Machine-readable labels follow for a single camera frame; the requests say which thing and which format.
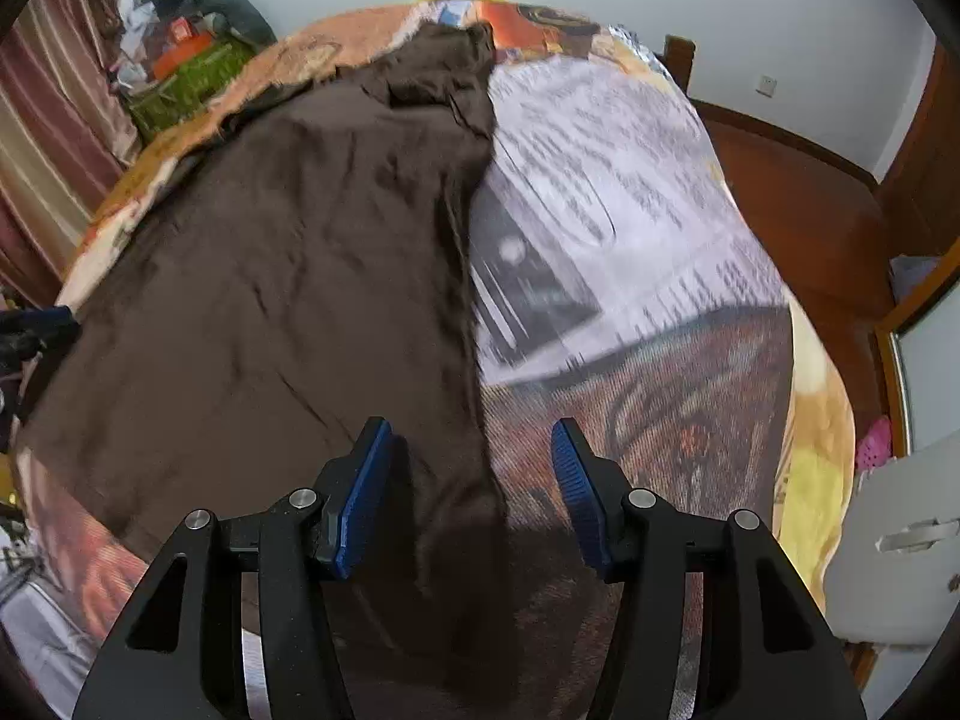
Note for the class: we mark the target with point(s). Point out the white wall socket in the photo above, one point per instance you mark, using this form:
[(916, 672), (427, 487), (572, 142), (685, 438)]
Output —
[(766, 85)]

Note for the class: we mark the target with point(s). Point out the green bag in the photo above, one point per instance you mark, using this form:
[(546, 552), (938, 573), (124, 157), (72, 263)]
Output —
[(187, 90)]

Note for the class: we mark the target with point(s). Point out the pink slipper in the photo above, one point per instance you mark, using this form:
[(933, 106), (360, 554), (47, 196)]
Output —
[(874, 444)]

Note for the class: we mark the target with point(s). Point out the orange box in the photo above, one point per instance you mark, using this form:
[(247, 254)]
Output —
[(180, 41)]

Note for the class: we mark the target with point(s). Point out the wooden bed post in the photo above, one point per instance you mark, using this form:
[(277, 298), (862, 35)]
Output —
[(679, 64)]

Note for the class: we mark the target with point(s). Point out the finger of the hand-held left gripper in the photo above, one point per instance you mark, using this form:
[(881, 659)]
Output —
[(45, 334)]

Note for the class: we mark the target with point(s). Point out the grey bag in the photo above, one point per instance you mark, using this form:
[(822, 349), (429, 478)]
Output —
[(236, 11)]

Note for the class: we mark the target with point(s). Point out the brown garment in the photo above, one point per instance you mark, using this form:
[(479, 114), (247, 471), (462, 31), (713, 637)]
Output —
[(300, 277)]

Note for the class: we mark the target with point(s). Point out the wooden framed mirror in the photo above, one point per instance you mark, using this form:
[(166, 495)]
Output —
[(930, 367)]

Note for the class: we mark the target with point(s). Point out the wooden door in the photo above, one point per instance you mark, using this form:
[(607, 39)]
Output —
[(926, 157)]

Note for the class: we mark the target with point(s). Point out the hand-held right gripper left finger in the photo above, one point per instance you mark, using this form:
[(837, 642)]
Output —
[(365, 480)]

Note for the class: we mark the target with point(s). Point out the striped pink curtain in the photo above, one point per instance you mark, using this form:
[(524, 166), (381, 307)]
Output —
[(52, 105)]

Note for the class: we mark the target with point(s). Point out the printed blanket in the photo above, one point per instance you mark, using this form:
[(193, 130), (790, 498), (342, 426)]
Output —
[(637, 240)]

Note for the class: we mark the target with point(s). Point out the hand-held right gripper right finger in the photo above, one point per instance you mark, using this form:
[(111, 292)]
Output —
[(576, 487)]

